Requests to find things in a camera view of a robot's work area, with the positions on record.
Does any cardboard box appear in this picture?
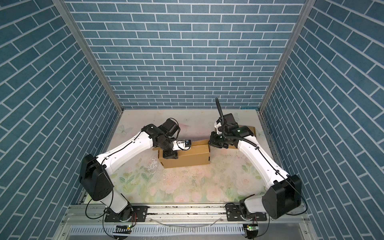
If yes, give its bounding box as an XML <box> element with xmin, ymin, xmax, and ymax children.
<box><xmin>154</xmin><ymin>140</ymin><xmax>211</xmax><ymax>169</ymax></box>
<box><xmin>226</xmin><ymin>126</ymin><xmax>257</xmax><ymax>148</ymax></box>

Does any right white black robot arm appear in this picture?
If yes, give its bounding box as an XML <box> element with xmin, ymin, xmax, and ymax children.
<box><xmin>209</xmin><ymin>113</ymin><xmax>302</xmax><ymax>219</ymax></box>

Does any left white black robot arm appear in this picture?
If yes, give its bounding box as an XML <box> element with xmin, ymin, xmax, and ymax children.
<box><xmin>79</xmin><ymin>118</ymin><xmax>180</xmax><ymax>214</ymax></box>

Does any right green circuit board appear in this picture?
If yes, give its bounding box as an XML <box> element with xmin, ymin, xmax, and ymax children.
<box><xmin>243</xmin><ymin>224</ymin><xmax>259</xmax><ymax>235</ymax></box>

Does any green circuit board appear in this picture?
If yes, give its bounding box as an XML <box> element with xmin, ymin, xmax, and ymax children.
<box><xmin>113</xmin><ymin>225</ymin><xmax>133</xmax><ymax>236</ymax></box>
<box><xmin>243</xmin><ymin>224</ymin><xmax>259</xmax><ymax>235</ymax></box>

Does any left green circuit board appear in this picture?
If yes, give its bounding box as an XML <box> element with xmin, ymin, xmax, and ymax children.
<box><xmin>113</xmin><ymin>225</ymin><xmax>133</xmax><ymax>236</ymax></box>

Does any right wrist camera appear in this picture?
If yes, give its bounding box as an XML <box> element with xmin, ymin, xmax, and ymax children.
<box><xmin>214</xmin><ymin>121</ymin><xmax>223</xmax><ymax>136</ymax></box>

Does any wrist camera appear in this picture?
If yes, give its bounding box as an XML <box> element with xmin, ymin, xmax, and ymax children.
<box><xmin>214</xmin><ymin>121</ymin><xmax>223</xmax><ymax>136</ymax></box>
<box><xmin>173</xmin><ymin>140</ymin><xmax>192</xmax><ymax>151</ymax></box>

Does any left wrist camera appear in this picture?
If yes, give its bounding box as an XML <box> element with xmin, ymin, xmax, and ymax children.
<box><xmin>173</xmin><ymin>140</ymin><xmax>192</xmax><ymax>151</ymax></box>

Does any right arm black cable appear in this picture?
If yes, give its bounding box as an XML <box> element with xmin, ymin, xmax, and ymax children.
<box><xmin>214</xmin><ymin>97</ymin><xmax>309</xmax><ymax>238</ymax></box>

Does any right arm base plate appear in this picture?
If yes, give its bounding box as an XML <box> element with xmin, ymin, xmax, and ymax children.
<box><xmin>224</xmin><ymin>203</ymin><xmax>268</xmax><ymax>222</ymax></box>

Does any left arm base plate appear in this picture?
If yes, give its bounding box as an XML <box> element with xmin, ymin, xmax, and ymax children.
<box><xmin>105</xmin><ymin>205</ymin><xmax>149</xmax><ymax>224</ymax></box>

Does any aluminium mounting rail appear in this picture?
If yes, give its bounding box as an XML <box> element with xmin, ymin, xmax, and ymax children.
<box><xmin>53</xmin><ymin>203</ymin><xmax>317</xmax><ymax>240</ymax></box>

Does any left aluminium corner post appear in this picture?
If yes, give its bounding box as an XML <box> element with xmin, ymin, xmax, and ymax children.
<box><xmin>52</xmin><ymin>0</ymin><xmax>124</xmax><ymax>114</ymax></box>

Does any aluminium corner post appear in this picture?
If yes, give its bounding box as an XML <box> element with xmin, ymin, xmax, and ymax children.
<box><xmin>52</xmin><ymin>0</ymin><xmax>124</xmax><ymax>114</ymax></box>
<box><xmin>258</xmin><ymin>0</ymin><xmax>317</xmax><ymax>113</ymax></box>

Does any right aluminium corner post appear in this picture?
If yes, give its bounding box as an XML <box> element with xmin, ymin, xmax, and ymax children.
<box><xmin>258</xmin><ymin>0</ymin><xmax>317</xmax><ymax>113</ymax></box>

